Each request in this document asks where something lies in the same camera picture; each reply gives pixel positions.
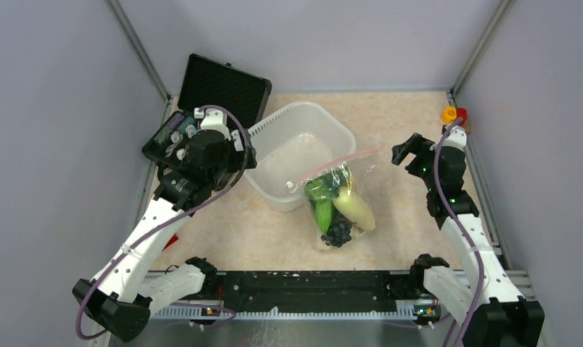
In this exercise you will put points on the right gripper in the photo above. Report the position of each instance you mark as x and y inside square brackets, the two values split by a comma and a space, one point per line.
[415, 145]

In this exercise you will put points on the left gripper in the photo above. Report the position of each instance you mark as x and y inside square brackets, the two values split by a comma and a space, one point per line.
[238, 157]

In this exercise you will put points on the clear zip top bag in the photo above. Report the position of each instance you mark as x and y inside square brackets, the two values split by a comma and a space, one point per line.
[361, 165]

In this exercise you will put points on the white radish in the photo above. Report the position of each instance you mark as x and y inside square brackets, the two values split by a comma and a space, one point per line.
[353, 207]

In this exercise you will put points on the white plastic basket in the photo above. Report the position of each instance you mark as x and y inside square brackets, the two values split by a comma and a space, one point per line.
[290, 143]

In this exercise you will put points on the green leaf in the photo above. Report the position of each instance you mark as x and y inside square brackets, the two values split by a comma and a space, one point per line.
[323, 188]

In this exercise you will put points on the green bok choy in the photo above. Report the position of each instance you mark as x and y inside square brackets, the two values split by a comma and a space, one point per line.
[323, 214]

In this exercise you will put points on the black grape bunch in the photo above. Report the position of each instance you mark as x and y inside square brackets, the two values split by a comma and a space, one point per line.
[338, 234]

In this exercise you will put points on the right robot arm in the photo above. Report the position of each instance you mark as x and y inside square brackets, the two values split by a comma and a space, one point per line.
[490, 310]

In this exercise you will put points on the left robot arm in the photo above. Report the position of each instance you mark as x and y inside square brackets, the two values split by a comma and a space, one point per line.
[173, 203]

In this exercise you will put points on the red yellow emergency button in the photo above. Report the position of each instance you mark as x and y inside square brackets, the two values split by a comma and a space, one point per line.
[451, 114]

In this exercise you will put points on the black open case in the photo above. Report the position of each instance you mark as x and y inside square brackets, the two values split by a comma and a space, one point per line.
[208, 82]

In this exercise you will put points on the red blue toy block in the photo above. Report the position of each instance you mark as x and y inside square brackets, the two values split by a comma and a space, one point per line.
[171, 241]

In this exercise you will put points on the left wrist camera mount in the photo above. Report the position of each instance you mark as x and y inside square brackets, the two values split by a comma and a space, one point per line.
[211, 118]

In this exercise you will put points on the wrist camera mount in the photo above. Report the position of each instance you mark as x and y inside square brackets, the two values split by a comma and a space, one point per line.
[211, 118]
[456, 138]

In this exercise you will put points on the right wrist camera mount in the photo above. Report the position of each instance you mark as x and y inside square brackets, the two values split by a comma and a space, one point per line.
[456, 138]

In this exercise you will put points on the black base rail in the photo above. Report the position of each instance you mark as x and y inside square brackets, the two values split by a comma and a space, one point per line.
[307, 294]

